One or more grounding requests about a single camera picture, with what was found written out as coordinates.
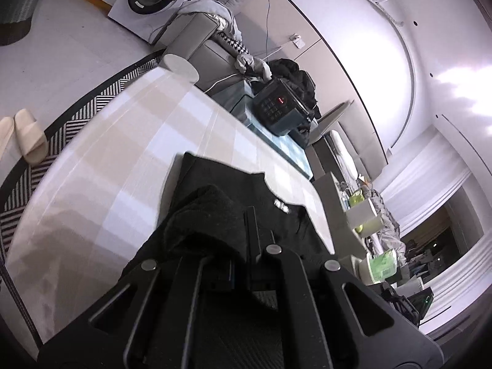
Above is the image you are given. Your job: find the cream slipper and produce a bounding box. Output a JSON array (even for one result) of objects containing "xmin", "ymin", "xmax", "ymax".
[
  {"xmin": 0, "ymin": 117, "xmax": 15, "ymax": 159},
  {"xmin": 14, "ymin": 108, "xmax": 48, "ymax": 166}
]

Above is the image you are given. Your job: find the green tissue pack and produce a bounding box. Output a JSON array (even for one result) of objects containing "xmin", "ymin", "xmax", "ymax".
[{"xmin": 369, "ymin": 249, "xmax": 398, "ymax": 283}]

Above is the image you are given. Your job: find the white bowl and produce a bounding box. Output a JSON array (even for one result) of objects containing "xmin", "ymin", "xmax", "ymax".
[{"xmin": 354, "ymin": 256, "xmax": 379, "ymax": 286}]

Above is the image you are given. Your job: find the grey sofa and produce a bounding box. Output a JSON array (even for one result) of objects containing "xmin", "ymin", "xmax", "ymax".
[{"xmin": 155, "ymin": 0, "xmax": 273, "ymax": 96}]

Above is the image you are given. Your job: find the black knit sweater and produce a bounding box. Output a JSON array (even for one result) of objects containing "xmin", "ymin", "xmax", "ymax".
[{"xmin": 120, "ymin": 151, "xmax": 339, "ymax": 369}]

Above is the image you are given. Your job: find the plaid bed cover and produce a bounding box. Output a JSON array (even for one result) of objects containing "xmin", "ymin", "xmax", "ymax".
[{"xmin": 7, "ymin": 68, "xmax": 333, "ymax": 341}]

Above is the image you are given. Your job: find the light blue side table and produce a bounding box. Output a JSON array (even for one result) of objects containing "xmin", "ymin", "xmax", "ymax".
[{"xmin": 211, "ymin": 81, "xmax": 314, "ymax": 180}]

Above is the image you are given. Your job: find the black clothes pile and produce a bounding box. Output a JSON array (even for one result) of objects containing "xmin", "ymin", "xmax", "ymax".
[{"xmin": 268, "ymin": 58, "xmax": 321, "ymax": 119}]

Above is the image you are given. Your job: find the white paper roll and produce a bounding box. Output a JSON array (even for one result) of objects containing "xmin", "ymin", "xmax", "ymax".
[{"xmin": 345, "ymin": 199, "xmax": 383, "ymax": 238}]

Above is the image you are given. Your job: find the dark rice cooker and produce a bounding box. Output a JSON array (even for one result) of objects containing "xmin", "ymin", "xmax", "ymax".
[{"xmin": 252, "ymin": 78, "xmax": 314, "ymax": 137}]

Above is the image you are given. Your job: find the beige bed headboard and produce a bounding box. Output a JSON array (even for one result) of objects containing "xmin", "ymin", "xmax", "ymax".
[{"xmin": 306, "ymin": 99, "xmax": 388, "ymax": 181}]

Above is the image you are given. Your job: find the woven laundry basket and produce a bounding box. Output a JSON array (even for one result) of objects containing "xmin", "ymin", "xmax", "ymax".
[{"xmin": 0, "ymin": 0, "xmax": 58, "ymax": 47}]

